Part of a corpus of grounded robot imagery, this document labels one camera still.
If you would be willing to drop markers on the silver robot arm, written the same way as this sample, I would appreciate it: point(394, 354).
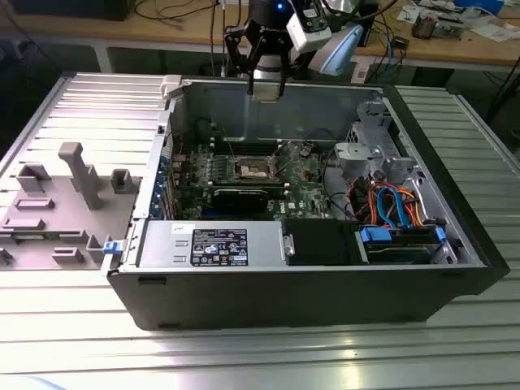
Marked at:
point(343, 48)

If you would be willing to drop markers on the small black box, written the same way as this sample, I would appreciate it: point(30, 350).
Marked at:
point(401, 42)

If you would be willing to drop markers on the round coin battery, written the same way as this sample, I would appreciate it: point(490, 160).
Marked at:
point(306, 151)

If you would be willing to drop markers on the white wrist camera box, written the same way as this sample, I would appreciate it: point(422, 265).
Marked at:
point(304, 36)

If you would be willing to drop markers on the black PC case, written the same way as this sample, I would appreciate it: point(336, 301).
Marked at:
point(284, 300)

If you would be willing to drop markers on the grey metal drive cage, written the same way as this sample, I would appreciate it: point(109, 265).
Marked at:
point(373, 134)

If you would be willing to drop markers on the black plastic drive shroud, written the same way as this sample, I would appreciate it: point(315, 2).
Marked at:
point(321, 243)

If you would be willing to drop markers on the black graphics card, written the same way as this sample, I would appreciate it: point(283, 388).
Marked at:
point(239, 201)

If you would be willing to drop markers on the grey electronics module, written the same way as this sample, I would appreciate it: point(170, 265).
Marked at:
point(450, 28)

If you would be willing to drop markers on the silver CPU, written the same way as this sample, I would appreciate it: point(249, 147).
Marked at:
point(266, 97)

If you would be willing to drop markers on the brown heatsink cooler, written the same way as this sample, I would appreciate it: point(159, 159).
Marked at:
point(424, 26)

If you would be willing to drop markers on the hard disk in blue carrier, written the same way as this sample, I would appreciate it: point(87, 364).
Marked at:
point(398, 254)

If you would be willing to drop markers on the wooden workbench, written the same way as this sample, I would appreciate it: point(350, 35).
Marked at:
point(447, 50)

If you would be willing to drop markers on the blue plastic release tab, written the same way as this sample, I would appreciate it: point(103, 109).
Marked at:
point(111, 248)

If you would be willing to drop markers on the silver power supply unit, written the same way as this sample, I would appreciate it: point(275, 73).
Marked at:
point(162, 243)

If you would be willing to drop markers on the green motherboard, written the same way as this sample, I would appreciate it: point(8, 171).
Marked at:
point(302, 191)

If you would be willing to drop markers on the dark monitor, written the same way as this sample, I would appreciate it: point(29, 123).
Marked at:
point(69, 10)

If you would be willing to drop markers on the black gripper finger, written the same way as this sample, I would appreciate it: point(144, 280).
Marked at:
point(282, 81)
point(251, 83)

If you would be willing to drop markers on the grey parts rack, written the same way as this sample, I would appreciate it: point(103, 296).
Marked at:
point(61, 219)

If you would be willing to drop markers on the white paper sheet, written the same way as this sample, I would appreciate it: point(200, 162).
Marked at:
point(493, 32)

